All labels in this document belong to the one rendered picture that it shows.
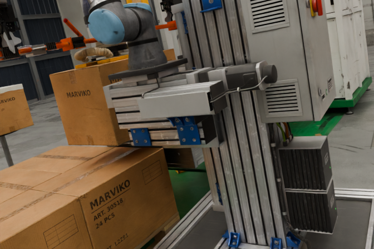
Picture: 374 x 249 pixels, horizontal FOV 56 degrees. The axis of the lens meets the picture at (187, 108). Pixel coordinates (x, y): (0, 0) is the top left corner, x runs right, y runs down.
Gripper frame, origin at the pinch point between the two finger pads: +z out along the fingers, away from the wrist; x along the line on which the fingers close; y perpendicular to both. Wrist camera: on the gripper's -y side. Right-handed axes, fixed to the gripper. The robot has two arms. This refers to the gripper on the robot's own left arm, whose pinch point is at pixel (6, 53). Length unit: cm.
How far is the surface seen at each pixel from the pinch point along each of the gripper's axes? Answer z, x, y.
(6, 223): 67, -7, -23
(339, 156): 117, -82, 190
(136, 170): 69, -20, 39
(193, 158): 73, -35, 69
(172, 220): 108, -21, 57
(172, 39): 3, 177, 351
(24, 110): 44, 166, 92
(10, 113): 43, 167, 79
